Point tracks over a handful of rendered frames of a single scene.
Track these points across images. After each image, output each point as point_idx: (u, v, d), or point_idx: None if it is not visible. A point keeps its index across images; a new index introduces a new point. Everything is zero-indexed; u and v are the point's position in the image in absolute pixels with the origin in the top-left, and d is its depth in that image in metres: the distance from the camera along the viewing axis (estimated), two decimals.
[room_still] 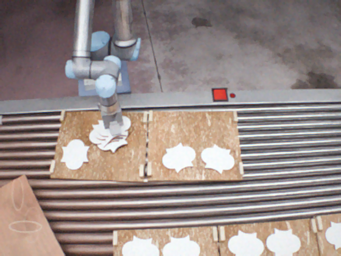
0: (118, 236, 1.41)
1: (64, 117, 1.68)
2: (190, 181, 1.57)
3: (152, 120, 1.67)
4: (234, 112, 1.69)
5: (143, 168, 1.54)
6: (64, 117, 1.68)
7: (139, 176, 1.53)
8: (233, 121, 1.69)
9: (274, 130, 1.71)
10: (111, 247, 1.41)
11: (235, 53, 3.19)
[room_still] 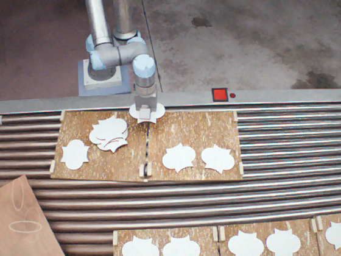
0: (118, 236, 1.41)
1: (64, 117, 1.68)
2: (190, 181, 1.57)
3: None
4: (234, 112, 1.69)
5: (143, 168, 1.54)
6: (64, 117, 1.68)
7: (139, 176, 1.53)
8: (233, 121, 1.69)
9: (274, 130, 1.71)
10: (111, 247, 1.41)
11: (235, 53, 3.19)
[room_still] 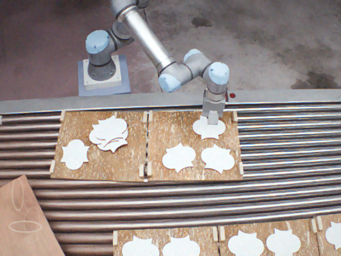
0: (118, 236, 1.41)
1: (64, 117, 1.68)
2: (190, 181, 1.57)
3: (152, 120, 1.67)
4: (234, 112, 1.69)
5: (143, 168, 1.54)
6: (64, 117, 1.68)
7: (139, 176, 1.53)
8: (233, 121, 1.69)
9: (274, 130, 1.71)
10: (111, 247, 1.41)
11: (235, 53, 3.19)
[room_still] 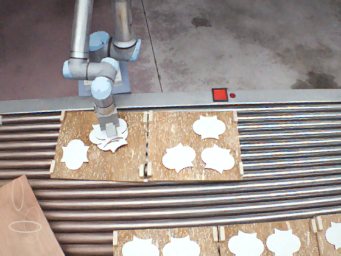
0: (118, 236, 1.41)
1: (64, 117, 1.68)
2: (190, 181, 1.57)
3: (152, 120, 1.67)
4: (234, 112, 1.69)
5: (143, 168, 1.54)
6: (64, 117, 1.68)
7: (139, 176, 1.53)
8: (233, 121, 1.69)
9: (274, 130, 1.71)
10: (111, 247, 1.41)
11: (235, 53, 3.19)
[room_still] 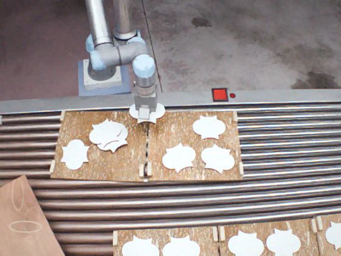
0: (118, 236, 1.41)
1: (64, 117, 1.68)
2: (190, 181, 1.57)
3: None
4: (234, 112, 1.69)
5: (143, 168, 1.54)
6: (64, 117, 1.68)
7: (139, 176, 1.53)
8: (233, 121, 1.69)
9: (274, 130, 1.71)
10: (111, 247, 1.41)
11: (235, 53, 3.19)
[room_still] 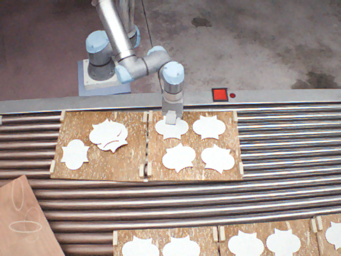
0: (118, 236, 1.41)
1: (64, 117, 1.68)
2: (190, 181, 1.57)
3: (152, 120, 1.67)
4: (234, 112, 1.69)
5: (143, 168, 1.54)
6: (64, 117, 1.68)
7: (139, 176, 1.53)
8: (233, 121, 1.69)
9: (274, 130, 1.71)
10: (111, 247, 1.41)
11: (235, 53, 3.19)
